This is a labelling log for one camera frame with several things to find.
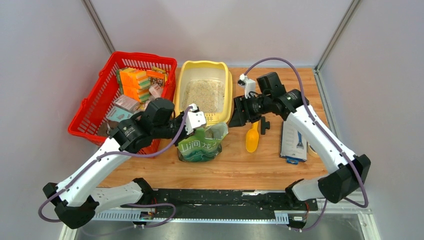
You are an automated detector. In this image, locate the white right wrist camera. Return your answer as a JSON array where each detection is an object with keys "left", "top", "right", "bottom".
[{"left": 237, "top": 73, "right": 256, "bottom": 99}]

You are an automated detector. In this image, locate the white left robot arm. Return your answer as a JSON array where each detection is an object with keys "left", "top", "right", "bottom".
[{"left": 43, "top": 97, "right": 206, "bottom": 229}]

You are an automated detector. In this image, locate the green cat litter bag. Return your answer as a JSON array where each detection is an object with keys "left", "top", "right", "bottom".
[{"left": 177, "top": 122, "right": 229, "bottom": 163}]

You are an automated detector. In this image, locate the red plastic basket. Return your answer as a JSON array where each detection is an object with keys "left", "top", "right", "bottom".
[{"left": 68, "top": 51, "right": 177, "bottom": 147}]

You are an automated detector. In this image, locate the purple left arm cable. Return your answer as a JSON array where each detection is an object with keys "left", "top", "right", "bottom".
[{"left": 37, "top": 105, "right": 195, "bottom": 223}]

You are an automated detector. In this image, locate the orange patterned snack box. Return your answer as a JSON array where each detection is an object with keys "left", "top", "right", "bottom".
[{"left": 146, "top": 66, "right": 168, "bottom": 89}]

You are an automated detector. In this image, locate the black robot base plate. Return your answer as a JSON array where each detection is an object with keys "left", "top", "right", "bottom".
[{"left": 138, "top": 188, "right": 318, "bottom": 220}]

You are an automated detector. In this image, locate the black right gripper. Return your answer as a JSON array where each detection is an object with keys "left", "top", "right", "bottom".
[{"left": 228, "top": 93, "right": 271, "bottom": 128}]

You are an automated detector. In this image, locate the masking tape roll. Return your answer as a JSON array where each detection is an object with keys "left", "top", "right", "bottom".
[{"left": 307, "top": 142, "right": 319, "bottom": 158}]

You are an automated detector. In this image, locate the black bag sealing clip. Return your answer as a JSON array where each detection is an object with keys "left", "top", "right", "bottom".
[{"left": 260, "top": 116, "right": 271, "bottom": 135}]

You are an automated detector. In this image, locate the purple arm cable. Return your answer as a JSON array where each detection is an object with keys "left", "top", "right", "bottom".
[
  {"left": 37, "top": 105, "right": 195, "bottom": 223},
  {"left": 243, "top": 57, "right": 370, "bottom": 232}
]

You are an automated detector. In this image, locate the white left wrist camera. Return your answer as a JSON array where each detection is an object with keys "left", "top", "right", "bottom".
[{"left": 184, "top": 103, "right": 207, "bottom": 135}]

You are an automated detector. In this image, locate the yellow litter box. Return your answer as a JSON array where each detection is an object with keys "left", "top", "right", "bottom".
[{"left": 173, "top": 60, "right": 233, "bottom": 126}]

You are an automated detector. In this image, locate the pink teal small box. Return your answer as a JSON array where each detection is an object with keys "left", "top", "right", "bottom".
[{"left": 106, "top": 95, "right": 140, "bottom": 122}]

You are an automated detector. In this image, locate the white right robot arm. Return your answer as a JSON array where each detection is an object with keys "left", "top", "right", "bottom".
[{"left": 228, "top": 72, "right": 371, "bottom": 210}]

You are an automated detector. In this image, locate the yellow litter scoop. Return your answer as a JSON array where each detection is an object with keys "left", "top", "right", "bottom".
[{"left": 245, "top": 121, "right": 259, "bottom": 153}]

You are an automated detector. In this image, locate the orange sponge pack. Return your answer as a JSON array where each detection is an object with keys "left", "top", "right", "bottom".
[{"left": 116, "top": 67, "right": 151, "bottom": 103}]

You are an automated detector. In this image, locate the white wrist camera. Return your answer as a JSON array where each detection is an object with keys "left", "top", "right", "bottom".
[
  {"left": 237, "top": 73, "right": 256, "bottom": 99},
  {"left": 184, "top": 103, "right": 207, "bottom": 135}
]

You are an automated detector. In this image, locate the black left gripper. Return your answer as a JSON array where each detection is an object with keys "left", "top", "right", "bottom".
[{"left": 152, "top": 110, "right": 197, "bottom": 147}]

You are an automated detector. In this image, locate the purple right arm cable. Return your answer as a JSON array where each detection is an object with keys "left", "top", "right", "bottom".
[{"left": 243, "top": 57, "right": 370, "bottom": 232}]

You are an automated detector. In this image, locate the blue razor package box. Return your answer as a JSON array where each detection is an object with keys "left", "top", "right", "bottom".
[{"left": 279, "top": 121, "right": 307, "bottom": 165}]

